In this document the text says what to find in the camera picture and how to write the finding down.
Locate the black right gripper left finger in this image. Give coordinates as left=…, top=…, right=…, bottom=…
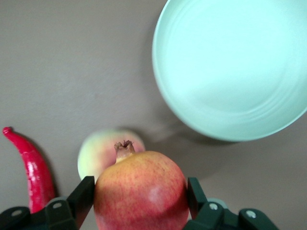
left=0, top=176, right=95, bottom=230

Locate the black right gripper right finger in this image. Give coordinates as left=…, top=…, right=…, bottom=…
left=186, top=177, right=280, bottom=230

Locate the yellow pink peach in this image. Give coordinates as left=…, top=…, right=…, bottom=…
left=77, top=128, right=146, bottom=181

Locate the red chili pepper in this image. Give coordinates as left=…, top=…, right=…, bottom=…
left=2, top=126, right=57, bottom=214

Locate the red pomegranate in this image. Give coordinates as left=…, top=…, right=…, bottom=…
left=93, top=140, right=190, bottom=230

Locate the light green round plate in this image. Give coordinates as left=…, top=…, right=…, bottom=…
left=152, top=0, right=307, bottom=142

